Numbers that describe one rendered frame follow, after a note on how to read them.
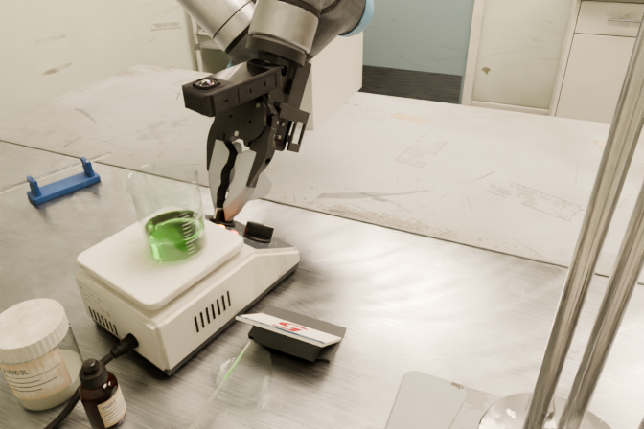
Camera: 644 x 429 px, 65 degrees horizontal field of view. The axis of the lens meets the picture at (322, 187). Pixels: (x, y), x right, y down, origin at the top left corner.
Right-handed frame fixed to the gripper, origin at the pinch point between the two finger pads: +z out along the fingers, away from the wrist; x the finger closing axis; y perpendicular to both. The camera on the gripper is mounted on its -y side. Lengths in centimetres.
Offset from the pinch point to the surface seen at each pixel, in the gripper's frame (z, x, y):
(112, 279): 6.2, -2.9, -14.9
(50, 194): 7.9, 31.1, -1.9
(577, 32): -92, 6, 215
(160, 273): 4.7, -5.9, -12.3
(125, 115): -5, 51, 22
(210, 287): 5.3, -9.0, -8.7
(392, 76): -65, 120, 268
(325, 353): 8.5, -19.3, -2.1
